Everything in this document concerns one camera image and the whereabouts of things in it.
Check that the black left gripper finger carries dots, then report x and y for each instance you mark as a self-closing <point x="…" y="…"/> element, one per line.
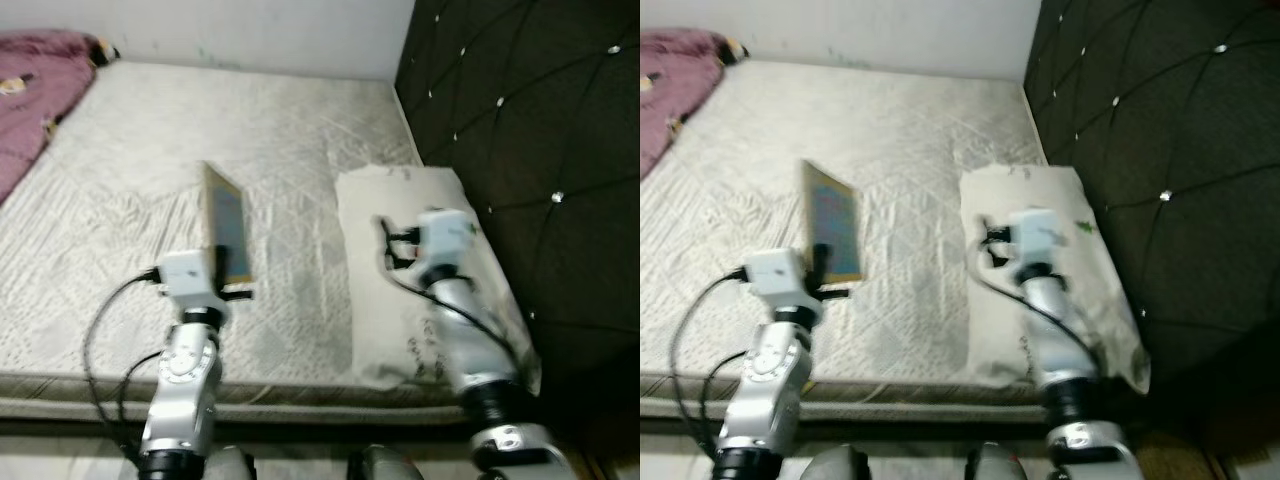
<point x="220" y="268"/>
<point x="820" y="266"/>

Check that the blue yellow children's book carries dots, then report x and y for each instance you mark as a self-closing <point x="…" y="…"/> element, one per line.
<point x="228" y="220"/>
<point x="838" y="220"/>

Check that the white printed pillow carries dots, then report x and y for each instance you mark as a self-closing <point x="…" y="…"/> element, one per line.
<point x="380" y="300"/>
<point x="1000" y="320"/>

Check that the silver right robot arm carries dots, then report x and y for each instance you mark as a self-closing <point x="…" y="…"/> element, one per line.
<point x="470" y="340"/>
<point x="1060" y="340"/>

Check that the white quilted mattress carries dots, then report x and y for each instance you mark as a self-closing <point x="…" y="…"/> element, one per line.
<point x="760" y="200"/>
<point x="120" y="200"/>

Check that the black tufted headboard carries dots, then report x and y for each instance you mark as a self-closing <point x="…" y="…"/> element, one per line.
<point x="540" y="100"/>
<point x="1180" y="100"/>

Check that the silver right robot leg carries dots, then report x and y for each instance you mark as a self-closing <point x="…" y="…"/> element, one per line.
<point x="385" y="465"/>
<point x="995" y="465"/>

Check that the purple cartoon mouse blanket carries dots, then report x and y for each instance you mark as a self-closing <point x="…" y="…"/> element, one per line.
<point x="670" y="80"/>
<point x="35" y="90"/>

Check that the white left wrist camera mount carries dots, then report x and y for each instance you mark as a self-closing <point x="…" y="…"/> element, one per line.
<point x="775" y="272"/>
<point x="185" y="272"/>

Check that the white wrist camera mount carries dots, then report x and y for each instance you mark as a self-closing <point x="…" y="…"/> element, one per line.
<point x="185" y="272"/>
<point x="1040" y="235"/>
<point x="445" y="235"/>
<point x="775" y="272"/>

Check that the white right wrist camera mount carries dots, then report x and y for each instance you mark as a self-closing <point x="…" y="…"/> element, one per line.
<point x="1040" y="235"/>
<point x="445" y="235"/>

